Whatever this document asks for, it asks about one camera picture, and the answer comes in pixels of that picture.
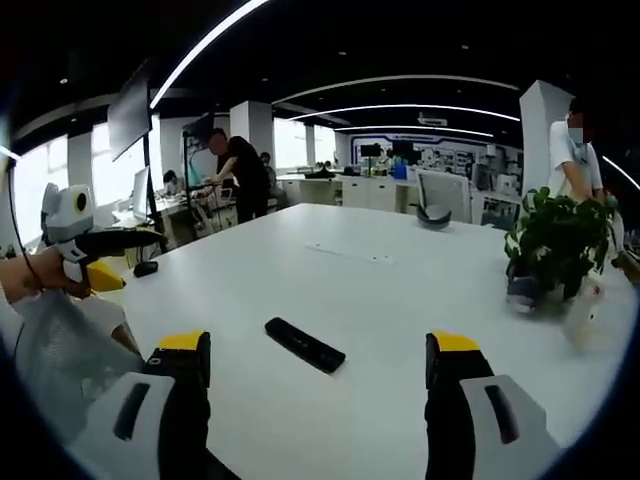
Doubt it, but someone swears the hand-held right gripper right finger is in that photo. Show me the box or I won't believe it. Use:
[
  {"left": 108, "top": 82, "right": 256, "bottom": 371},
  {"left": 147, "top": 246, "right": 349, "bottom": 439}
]
[{"left": 423, "top": 328, "right": 561, "bottom": 480}]

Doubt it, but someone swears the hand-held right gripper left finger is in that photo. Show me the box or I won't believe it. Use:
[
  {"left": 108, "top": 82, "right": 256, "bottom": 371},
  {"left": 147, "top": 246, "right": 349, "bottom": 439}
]
[{"left": 72, "top": 328, "right": 214, "bottom": 480}]

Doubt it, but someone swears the black remote control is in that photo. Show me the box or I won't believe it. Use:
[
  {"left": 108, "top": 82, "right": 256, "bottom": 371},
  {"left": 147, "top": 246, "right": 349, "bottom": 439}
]
[{"left": 263, "top": 316, "right": 347, "bottom": 374}]

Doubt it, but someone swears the person's left hand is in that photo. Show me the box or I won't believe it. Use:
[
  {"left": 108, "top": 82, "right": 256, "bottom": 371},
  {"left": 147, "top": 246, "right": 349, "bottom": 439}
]
[{"left": 22, "top": 246, "right": 89, "bottom": 300}]

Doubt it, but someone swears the black monitor stand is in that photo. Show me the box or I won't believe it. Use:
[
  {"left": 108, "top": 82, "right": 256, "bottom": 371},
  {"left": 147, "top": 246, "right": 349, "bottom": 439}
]
[{"left": 142, "top": 132, "right": 164, "bottom": 227}]

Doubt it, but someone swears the large black monitor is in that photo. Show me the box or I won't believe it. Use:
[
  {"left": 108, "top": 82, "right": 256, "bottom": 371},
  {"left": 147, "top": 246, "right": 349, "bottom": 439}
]
[{"left": 107, "top": 74, "right": 154, "bottom": 162}]

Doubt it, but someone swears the small white bottle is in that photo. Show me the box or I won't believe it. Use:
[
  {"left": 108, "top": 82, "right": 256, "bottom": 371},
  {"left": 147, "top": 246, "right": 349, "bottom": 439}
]
[{"left": 564, "top": 282, "right": 609, "bottom": 347}]

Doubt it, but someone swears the white square pillar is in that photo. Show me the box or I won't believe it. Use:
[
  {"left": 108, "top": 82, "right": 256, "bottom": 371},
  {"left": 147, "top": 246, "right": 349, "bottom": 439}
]
[
  {"left": 519, "top": 79, "right": 576, "bottom": 201},
  {"left": 229, "top": 101, "right": 275, "bottom": 157}
]

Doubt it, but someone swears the green potted plant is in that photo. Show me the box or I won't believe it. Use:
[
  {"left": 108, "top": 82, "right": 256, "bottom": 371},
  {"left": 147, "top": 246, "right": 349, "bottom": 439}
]
[{"left": 504, "top": 187, "right": 619, "bottom": 314}]

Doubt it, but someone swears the white office chair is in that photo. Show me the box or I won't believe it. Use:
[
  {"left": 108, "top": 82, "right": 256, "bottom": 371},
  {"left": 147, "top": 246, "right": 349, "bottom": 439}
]
[{"left": 416, "top": 168, "right": 473, "bottom": 232}]

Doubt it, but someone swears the ceiling light strip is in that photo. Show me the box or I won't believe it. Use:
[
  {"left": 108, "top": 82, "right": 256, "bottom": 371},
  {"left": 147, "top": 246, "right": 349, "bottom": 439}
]
[{"left": 149, "top": 0, "right": 271, "bottom": 109}]

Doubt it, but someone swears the thin black cable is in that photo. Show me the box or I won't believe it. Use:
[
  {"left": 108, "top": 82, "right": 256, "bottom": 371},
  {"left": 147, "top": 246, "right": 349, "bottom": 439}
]
[{"left": 5, "top": 159, "right": 42, "bottom": 292}]

